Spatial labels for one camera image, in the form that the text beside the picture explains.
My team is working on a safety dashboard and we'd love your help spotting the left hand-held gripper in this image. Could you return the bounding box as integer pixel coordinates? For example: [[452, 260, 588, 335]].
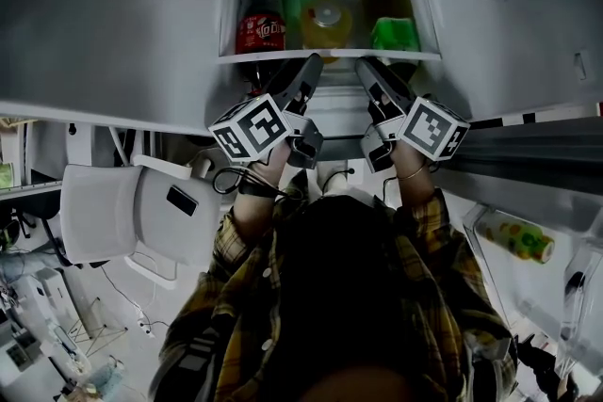
[[207, 53, 326, 170]]

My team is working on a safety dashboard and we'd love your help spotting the yellow juice bottle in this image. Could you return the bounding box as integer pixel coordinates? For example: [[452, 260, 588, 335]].
[[301, 0, 354, 63]]

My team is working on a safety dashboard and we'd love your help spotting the white floor cable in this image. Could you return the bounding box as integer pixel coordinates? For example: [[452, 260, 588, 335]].
[[99, 251, 164, 335]]

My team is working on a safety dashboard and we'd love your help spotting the white box appliance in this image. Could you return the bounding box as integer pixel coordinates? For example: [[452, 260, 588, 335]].
[[0, 266, 93, 387]]

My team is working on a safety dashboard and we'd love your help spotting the black phone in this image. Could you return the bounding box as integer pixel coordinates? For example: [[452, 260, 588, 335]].
[[165, 185, 200, 218]]

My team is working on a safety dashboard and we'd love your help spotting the gold bracelet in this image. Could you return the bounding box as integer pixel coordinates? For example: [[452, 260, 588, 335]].
[[396, 161, 426, 182]]

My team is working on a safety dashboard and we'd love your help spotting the clear plastic bottle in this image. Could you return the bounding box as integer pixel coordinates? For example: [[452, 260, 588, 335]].
[[558, 249, 603, 376]]

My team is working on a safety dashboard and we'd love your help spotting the fruit print bottle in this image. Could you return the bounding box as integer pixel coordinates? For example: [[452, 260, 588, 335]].
[[474, 213, 557, 266]]

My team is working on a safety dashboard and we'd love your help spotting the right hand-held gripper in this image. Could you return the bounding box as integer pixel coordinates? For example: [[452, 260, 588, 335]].
[[354, 56, 472, 176]]

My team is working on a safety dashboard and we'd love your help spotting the white fridge door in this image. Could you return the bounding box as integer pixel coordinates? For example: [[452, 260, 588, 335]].
[[432, 105, 603, 392]]

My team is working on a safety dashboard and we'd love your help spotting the white fridge drawer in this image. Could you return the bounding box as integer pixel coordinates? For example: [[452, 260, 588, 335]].
[[303, 60, 378, 142]]

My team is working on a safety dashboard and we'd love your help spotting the black bag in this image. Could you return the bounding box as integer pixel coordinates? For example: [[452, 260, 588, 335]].
[[516, 332, 581, 402]]

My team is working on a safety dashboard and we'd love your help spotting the bright green carton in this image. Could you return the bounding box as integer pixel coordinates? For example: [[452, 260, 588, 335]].
[[368, 15, 421, 53]]

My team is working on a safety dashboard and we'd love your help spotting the person's right forearm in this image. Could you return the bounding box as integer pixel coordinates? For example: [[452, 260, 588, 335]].
[[391, 145, 454, 246]]

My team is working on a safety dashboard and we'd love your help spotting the white fridge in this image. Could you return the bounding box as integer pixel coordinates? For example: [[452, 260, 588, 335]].
[[0, 0, 603, 142]]

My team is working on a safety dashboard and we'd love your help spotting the black wristband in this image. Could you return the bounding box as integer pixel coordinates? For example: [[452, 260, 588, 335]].
[[236, 180, 280, 200]]

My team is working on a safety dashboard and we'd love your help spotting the green packet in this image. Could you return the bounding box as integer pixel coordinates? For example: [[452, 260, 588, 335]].
[[281, 0, 318, 35]]

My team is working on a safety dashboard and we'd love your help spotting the person's left forearm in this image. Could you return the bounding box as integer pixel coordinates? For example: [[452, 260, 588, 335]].
[[215, 139, 296, 258]]

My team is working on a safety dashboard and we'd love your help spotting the white chair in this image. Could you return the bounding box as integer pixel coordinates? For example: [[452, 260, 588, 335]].
[[59, 153, 223, 294]]

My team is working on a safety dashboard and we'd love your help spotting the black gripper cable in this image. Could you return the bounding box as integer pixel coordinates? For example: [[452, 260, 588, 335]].
[[212, 166, 289, 200]]

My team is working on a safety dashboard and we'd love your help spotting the wire frame stand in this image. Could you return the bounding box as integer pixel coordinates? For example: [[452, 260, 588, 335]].
[[69, 296, 129, 357]]

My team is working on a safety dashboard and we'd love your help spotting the glass fridge shelf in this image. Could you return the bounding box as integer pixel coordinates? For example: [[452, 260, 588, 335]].
[[217, 0, 443, 65]]

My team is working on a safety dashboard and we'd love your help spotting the white storage rack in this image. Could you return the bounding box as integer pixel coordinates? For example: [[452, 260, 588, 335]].
[[0, 116, 63, 203]]

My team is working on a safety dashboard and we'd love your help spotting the red label cola bottle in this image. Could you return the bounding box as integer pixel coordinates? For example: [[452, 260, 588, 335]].
[[235, 0, 288, 56]]

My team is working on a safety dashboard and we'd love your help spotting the yellow plaid shirt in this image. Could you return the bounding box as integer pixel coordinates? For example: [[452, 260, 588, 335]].
[[149, 183, 519, 402]]

